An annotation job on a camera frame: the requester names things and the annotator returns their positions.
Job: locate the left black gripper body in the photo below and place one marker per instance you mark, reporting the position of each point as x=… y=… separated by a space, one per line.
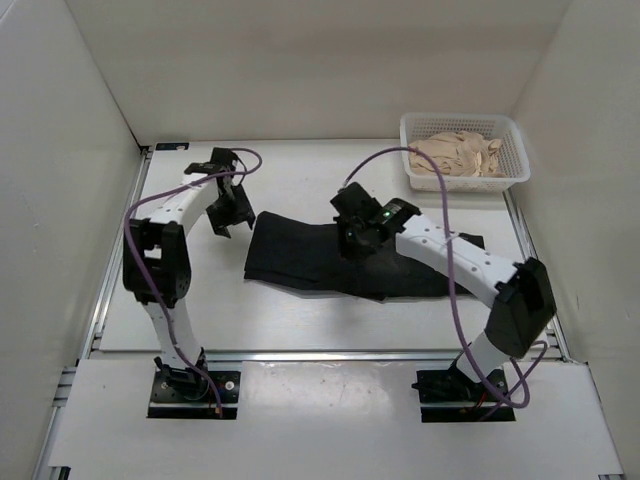
x=229 y=210

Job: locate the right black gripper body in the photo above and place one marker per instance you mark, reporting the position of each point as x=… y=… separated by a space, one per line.
x=352 y=244

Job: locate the black trousers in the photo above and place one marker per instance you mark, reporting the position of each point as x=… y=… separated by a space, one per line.
x=305 y=257

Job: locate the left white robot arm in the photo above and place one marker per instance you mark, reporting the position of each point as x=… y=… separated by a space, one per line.
x=156 y=266

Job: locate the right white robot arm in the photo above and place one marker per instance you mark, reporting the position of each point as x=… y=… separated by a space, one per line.
x=518 y=294

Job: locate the beige trousers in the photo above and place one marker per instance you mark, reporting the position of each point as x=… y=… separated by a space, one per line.
x=462 y=154

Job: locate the white plastic basket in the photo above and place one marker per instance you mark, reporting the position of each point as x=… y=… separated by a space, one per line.
x=512 y=156

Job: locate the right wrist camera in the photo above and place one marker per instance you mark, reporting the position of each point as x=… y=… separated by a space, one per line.
x=354 y=202

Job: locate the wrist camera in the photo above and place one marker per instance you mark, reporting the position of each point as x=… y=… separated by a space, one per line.
x=354 y=202
x=222 y=160

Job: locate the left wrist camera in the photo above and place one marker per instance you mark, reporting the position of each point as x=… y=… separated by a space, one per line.
x=222 y=160

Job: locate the black corner bracket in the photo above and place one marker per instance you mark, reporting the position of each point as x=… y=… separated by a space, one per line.
x=172 y=146

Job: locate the left aluminium frame rail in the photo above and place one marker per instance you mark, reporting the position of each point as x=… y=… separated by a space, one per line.
x=98 y=314

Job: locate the aluminium frame rail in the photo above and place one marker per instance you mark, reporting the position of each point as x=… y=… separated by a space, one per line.
x=554 y=331
x=98 y=314

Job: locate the front aluminium rail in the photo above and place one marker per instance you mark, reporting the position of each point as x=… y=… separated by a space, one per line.
x=551 y=355

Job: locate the right aluminium frame rail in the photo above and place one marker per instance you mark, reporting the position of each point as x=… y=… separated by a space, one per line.
x=554 y=331

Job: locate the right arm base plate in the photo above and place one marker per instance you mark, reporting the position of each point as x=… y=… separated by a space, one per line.
x=442 y=401

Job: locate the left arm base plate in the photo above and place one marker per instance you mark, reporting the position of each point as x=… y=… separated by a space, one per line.
x=225 y=395

